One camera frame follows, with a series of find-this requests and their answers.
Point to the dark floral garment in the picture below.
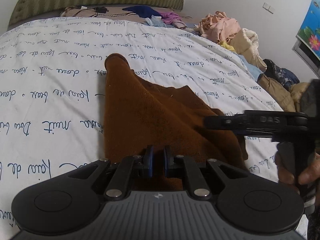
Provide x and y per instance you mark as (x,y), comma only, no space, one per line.
(282,75)

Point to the light blue garment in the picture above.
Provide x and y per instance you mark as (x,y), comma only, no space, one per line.
(253,70)

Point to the tan padded garment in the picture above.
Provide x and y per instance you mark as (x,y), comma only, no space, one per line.
(289,100)

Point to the cream padded jacket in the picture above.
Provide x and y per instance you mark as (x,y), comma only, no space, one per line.
(246,43)

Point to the white wall switch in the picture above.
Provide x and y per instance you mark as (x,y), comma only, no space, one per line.
(268,8)

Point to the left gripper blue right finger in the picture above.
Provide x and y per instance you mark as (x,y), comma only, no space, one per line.
(168,157)

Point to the right hand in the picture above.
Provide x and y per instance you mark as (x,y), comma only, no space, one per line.
(309,175)

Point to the flower picture poster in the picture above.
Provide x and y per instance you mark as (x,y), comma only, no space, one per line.
(308,34)

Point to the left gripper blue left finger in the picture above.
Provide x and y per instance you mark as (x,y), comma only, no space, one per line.
(148,160)

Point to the brown knit sweater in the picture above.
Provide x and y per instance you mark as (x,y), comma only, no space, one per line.
(139,113)

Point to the dark blue garment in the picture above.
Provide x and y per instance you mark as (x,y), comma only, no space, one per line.
(143,11)

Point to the purple garment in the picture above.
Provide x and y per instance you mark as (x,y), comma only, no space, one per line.
(173,18)

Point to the peach pink clothes pile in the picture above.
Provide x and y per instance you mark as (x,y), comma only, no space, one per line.
(218,27)

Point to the white script-print bedsheet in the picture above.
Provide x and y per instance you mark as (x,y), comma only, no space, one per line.
(52,90)

